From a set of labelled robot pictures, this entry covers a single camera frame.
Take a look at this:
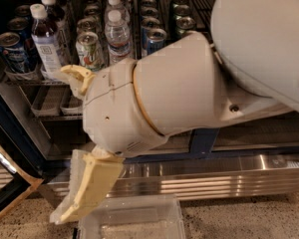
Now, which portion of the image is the blue pepsi can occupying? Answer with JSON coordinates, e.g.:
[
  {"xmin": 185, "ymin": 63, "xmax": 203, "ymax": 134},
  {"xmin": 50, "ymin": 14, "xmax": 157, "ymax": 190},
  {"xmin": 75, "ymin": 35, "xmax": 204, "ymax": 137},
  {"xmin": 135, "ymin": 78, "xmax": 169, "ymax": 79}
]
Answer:
[
  {"xmin": 6, "ymin": 17, "xmax": 39, "ymax": 64},
  {"xmin": 0, "ymin": 32, "xmax": 30, "ymax": 74}
]

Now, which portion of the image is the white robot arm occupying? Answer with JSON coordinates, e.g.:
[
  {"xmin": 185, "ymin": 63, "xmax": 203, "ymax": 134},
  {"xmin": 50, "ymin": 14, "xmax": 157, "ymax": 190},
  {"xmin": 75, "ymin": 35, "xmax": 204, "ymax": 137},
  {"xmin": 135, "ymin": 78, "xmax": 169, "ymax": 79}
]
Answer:
[{"xmin": 50, "ymin": 0, "xmax": 299, "ymax": 224}]

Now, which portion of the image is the clear water bottle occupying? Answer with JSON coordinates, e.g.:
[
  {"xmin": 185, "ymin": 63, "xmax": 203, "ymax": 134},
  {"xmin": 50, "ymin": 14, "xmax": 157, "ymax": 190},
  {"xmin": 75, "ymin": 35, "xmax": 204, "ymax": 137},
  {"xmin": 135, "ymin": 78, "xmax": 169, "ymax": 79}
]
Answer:
[
  {"xmin": 105, "ymin": 0, "xmax": 131, "ymax": 24},
  {"xmin": 105, "ymin": 10, "xmax": 132, "ymax": 65}
]

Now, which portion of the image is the front blue pepsi can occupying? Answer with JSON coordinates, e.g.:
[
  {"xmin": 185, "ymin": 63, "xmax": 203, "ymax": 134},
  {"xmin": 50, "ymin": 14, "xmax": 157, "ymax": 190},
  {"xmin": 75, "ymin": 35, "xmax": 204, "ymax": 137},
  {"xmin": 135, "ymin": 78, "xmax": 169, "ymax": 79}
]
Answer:
[{"xmin": 0, "ymin": 32, "xmax": 30, "ymax": 74}]

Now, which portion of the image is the front blue energy drink can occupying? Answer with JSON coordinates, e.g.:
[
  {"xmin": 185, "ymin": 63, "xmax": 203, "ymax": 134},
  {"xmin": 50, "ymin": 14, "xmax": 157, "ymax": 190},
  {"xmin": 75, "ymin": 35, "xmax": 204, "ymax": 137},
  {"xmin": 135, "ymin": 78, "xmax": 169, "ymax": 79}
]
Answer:
[{"xmin": 147, "ymin": 29, "xmax": 166, "ymax": 55}]

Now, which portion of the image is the front clear water bottle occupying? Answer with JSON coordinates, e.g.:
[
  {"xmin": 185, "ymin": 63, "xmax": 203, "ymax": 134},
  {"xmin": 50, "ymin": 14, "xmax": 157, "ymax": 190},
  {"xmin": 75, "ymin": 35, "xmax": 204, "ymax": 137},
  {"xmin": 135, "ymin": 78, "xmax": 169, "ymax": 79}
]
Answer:
[{"xmin": 105, "ymin": 10, "xmax": 132, "ymax": 65}]

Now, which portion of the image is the front dark juice bottle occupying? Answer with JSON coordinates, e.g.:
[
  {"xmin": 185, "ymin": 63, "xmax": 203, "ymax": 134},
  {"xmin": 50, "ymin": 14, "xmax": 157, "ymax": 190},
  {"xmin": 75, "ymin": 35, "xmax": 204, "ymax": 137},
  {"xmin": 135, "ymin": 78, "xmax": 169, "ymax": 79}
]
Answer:
[{"xmin": 30, "ymin": 4, "xmax": 68, "ymax": 76}]

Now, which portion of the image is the front white patterned can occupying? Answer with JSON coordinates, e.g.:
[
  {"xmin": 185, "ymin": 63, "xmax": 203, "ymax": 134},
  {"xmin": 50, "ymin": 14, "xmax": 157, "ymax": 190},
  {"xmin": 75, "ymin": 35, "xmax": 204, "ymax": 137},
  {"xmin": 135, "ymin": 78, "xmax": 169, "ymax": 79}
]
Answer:
[{"xmin": 76, "ymin": 32, "xmax": 105, "ymax": 72}]

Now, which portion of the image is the lower wire shelf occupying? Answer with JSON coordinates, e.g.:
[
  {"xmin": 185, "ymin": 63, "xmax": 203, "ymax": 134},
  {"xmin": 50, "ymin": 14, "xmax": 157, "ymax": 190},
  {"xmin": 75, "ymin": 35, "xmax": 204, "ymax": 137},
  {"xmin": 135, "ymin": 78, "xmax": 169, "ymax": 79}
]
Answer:
[{"xmin": 31, "ymin": 83, "xmax": 299, "ymax": 121}]

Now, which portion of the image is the blue energy drink can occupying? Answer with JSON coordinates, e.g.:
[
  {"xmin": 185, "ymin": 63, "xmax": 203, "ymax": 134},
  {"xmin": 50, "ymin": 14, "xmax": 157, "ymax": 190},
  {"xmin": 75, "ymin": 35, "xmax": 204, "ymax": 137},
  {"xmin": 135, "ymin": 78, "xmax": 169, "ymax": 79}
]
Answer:
[
  {"xmin": 147, "ymin": 29, "xmax": 166, "ymax": 55},
  {"xmin": 141, "ymin": 17, "xmax": 160, "ymax": 57}
]

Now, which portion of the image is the top wire shelf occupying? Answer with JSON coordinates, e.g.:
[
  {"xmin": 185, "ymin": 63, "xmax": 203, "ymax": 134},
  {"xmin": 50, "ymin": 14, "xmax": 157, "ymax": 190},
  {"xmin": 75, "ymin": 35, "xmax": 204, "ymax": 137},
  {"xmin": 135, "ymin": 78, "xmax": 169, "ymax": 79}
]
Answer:
[{"xmin": 5, "ymin": 0, "xmax": 215, "ymax": 85}]

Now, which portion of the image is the white patterned can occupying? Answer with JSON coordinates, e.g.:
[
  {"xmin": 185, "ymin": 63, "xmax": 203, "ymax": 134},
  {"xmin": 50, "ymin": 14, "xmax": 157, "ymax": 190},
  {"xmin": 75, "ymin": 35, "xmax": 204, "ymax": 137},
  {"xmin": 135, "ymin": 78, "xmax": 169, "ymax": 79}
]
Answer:
[
  {"xmin": 76, "ymin": 32, "xmax": 105, "ymax": 72},
  {"xmin": 77, "ymin": 17, "xmax": 98, "ymax": 34}
]

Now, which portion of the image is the blue fridge door frame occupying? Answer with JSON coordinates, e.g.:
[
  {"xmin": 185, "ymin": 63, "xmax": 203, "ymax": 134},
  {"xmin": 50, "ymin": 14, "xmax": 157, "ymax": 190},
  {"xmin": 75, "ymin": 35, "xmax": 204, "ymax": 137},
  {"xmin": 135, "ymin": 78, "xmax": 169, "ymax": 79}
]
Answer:
[{"xmin": 124, "ymin": 126, "xmax": 220, "ymax": 164}]

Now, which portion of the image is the wire shelf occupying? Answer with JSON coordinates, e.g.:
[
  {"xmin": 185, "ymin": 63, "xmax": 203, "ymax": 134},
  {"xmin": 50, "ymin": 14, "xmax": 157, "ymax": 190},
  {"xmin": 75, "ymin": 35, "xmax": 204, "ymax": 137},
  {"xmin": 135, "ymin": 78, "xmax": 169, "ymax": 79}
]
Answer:
[
  {"xmin": 31, "ymin": 83, "xmax": 299, "ymax": 121},
  {"xmin": 5, "ymin": 0, "xmax": 215, "ymax": 85}
]

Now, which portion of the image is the clear plastic bin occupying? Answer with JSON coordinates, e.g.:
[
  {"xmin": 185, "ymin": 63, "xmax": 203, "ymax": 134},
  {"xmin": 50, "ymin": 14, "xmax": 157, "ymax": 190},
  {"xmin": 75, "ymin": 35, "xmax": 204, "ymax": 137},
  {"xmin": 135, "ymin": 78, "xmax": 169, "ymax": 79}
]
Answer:
[{"xmin": 75, "ymin": 194, "xmax": 186, "ymax": 239}]

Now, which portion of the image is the dark juice bottle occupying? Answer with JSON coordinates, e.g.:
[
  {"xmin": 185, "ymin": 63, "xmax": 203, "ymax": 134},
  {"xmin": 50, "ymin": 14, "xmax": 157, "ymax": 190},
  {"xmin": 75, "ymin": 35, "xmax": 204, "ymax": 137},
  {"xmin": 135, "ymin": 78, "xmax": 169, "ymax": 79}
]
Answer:
[
  {"xmin": 30, "ymin": 4, "xmax": 68, "ymax": 76},
  {"xmin": 41, "ymin": 0, "xmax": 70, "ymax": 51}
]

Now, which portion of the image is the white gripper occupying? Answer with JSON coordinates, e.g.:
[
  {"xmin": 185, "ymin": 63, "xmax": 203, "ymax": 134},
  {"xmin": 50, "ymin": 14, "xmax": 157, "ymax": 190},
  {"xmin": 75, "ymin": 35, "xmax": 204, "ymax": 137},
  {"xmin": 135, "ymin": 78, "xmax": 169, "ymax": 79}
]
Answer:
[{"xmin": 50, "ymin": 58, "xmax": 167, "ymax": 225}]

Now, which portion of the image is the open fridge door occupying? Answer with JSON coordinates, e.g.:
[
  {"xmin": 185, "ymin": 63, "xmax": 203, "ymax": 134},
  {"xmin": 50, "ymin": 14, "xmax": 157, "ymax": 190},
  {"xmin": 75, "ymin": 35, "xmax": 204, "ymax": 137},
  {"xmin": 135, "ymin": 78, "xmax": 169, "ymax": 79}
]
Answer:
[{"xmin": 0, "ymin": 125, "xmax": 44, "ymax": 220}]

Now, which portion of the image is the steel fridge base grille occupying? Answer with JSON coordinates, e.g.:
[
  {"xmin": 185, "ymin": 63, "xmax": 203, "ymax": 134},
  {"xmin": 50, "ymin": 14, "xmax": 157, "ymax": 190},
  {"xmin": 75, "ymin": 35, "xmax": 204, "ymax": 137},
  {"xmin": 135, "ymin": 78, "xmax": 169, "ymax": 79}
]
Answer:
[{"xmin": 39, "ymin": 153, "xmax": 299, "ymax": 211}]

